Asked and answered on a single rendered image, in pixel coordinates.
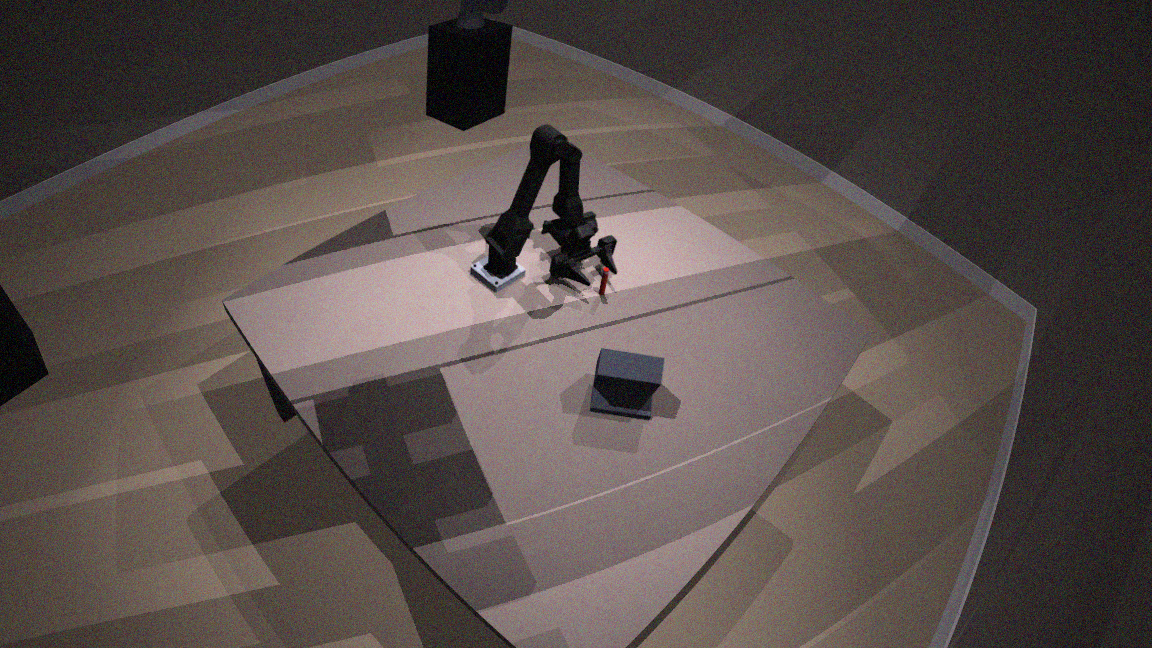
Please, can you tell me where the dark blue sloped panel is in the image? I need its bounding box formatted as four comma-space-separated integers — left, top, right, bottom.
590, 348, 665, 420

